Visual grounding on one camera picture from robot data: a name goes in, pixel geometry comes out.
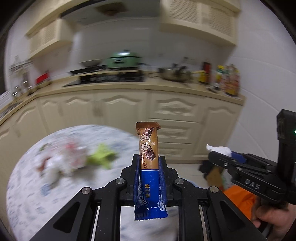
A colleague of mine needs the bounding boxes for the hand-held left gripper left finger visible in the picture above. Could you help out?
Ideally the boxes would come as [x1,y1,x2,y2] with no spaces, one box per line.
[30,153,141,241]

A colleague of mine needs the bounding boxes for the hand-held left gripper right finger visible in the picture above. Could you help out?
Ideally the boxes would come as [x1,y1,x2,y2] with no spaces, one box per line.
[159,156,269,241]

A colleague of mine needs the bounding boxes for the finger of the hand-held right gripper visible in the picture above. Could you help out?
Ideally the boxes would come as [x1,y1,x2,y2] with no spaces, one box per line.
[208,151,287,199]
[231,151,280,173]

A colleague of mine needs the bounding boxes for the brown and blue snack wrapper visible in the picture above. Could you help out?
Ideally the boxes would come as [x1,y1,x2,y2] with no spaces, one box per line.
[134,121,168,222]

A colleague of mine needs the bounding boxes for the white tissue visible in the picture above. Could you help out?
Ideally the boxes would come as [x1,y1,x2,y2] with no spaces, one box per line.
[206,144,232,158]

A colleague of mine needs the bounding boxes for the green wrapper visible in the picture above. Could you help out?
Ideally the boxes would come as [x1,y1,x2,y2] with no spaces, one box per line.
[87,144,117,171]

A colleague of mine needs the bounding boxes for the clear plastic bag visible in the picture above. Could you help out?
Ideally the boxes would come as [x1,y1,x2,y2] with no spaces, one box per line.
[35,137,89,184]

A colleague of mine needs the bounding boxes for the person's right hand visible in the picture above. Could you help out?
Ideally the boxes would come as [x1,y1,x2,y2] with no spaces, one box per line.
[251,196,296,234]

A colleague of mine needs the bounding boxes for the orange plastic bag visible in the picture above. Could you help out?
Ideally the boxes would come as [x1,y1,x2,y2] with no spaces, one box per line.
[223,187,258,220]

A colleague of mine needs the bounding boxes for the brown cardboard box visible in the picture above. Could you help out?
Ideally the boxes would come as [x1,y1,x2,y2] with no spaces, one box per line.
[203,166,226,191]

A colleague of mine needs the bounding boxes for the dark cloth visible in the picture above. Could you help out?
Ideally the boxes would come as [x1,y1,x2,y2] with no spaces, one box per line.
[198,160,216,179]

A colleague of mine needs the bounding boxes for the cream kitchen counter cabinet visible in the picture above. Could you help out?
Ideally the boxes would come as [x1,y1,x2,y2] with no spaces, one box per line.
[0,75,247,164]

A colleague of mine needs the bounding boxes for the orange label seasoning bottle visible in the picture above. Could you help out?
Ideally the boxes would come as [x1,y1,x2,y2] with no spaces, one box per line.
[223,65,232,93]

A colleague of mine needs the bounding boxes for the yellow cap bottle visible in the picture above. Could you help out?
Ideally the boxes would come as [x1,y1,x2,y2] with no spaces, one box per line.
[213,65,226,90]

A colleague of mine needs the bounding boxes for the dark sauce bottle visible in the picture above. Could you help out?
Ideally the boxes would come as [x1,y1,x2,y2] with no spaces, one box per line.
[198,61,212,84]

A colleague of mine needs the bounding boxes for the black gas stove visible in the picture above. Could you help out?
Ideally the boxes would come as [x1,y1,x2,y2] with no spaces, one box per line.
[63,69,147,88]

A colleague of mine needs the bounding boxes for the green electric cooking pot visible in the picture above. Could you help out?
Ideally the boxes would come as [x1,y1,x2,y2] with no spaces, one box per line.
[105,49,143,70]

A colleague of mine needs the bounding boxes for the grey wok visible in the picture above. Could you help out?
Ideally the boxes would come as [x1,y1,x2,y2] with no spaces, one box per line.
[78,59,104,68]

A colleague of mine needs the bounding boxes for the red container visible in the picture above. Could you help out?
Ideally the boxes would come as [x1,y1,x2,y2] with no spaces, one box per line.
[35,71,52,84]

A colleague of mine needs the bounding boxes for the metal utensil rack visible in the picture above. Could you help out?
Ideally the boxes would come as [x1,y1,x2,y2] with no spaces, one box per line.
[9,55,33,93]

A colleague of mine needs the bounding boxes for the range hood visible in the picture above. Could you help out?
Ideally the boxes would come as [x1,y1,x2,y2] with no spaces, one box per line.
[60,0,160,25]

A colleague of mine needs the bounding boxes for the cream wide wall cabinet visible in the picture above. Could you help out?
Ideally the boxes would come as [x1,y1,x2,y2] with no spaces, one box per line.
[159,0,242,46]

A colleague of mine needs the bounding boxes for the cream lattice wall cabinet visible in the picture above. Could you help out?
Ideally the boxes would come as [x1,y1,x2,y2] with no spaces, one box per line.
[25,19,75,59]

